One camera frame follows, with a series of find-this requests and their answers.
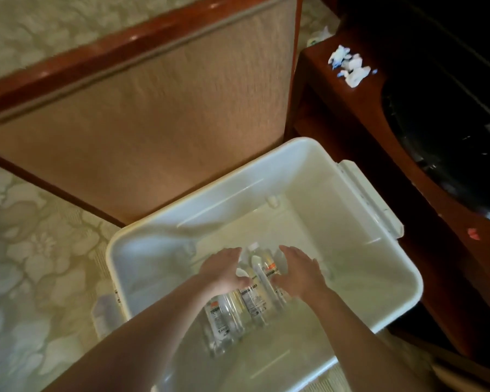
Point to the crumpled white tissue paper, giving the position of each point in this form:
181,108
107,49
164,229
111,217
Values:
353,67

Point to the clear bottle with orange label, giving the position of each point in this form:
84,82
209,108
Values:
269,273

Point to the black glossy appliance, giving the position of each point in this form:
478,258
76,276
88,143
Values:
453,118

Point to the person's right forearm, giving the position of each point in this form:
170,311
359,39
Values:
351,342

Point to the person's left forearm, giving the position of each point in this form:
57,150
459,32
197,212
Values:
147,338

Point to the clear bottle with orange-striped label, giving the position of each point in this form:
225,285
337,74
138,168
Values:
220,322

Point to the person's right fingers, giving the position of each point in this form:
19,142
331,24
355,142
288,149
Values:
290,259

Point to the clear bottle with white label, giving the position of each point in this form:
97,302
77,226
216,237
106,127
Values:
251,302

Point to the white plastic storage bin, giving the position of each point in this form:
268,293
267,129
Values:
330,224

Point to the person's left fingers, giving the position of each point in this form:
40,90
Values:
232,257

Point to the wood-framed woven panel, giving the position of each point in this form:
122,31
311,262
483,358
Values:
147,118

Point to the person's left hand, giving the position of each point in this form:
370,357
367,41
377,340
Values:
222,269

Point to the person's right hand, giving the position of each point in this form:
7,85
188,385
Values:
302,275

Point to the white crumpled wrapper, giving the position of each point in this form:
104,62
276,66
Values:
320,36

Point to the dark red wooden table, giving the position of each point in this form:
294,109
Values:
351,118

